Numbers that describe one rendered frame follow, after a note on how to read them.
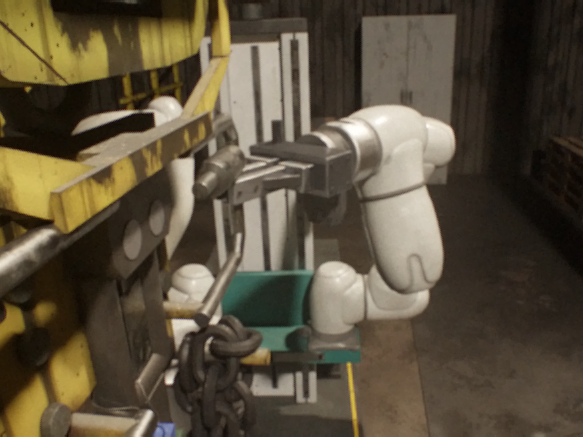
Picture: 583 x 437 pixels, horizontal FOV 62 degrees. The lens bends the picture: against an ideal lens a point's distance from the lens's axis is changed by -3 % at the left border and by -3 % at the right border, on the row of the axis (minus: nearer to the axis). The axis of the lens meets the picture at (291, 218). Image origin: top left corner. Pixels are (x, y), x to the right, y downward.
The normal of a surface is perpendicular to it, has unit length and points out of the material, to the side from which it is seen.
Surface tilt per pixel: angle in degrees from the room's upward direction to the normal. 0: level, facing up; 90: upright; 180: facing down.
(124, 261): 90
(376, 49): 90
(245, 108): 90
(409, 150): 77
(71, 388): 90
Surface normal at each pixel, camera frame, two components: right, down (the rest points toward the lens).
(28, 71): 0.99, 0.01
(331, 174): 0.73, 0.21
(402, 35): -0.13, 0.35
